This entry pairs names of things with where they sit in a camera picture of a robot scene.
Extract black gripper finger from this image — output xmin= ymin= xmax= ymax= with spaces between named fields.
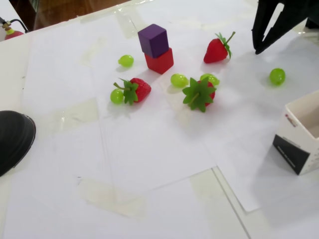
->
xmin=251 ymin=0 xmax=285 ymax=54
xmin=255 ymin=0 xmax=310 ymax=55

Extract purple cube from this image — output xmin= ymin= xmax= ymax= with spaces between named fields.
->
xmin=137 ymin=23 xmax=169 ymax=59

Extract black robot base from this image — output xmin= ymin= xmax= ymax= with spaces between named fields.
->
xmin=305 ymin=16 xmax=319 ymax=29

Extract red cube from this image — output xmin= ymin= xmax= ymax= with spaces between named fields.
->
xmin=144 ymin=47 xmax=174 ymax=75

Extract green grape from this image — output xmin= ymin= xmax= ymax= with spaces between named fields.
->
xmin=269 ymin=67 xmax=287 ymax=87
xmin=199 ymin=73 xmax=221 ymax=86
xmin=118 ymin=54 xmax=135 ymax=68
xmin=110 ymin=88 xmax=125 ymax=105
xmin=170 ymin=73 xmax=189 ymax=88

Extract strawberry with long stem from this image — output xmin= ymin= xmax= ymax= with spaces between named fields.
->
xmin=203 ymin=31 xmax=236 ymax=64

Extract strawberry with wide leaf crown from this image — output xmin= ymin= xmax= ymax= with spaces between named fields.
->
xmin=181 ymin=76 xmax=217 ymax=113

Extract open black white carton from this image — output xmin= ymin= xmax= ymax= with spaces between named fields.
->
xmin=272 ymin=91 xmax=319 ymax=176

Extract white paper sheet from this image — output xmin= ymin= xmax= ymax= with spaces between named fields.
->
xmin=148 ymin=11 xmax=319 ymax=213

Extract strawberry with curled stem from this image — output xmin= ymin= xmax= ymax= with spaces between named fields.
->
xmin=113 ymin=77 xmax=152 ymax=106

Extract red fire extinguisher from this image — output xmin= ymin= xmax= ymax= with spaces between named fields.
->
xmin=0 ymin=16 xmax=30 ymax=42

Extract black round dome object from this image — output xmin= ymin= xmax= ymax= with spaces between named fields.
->
xmin=0 ymin=110 xmax=37 ymax=178

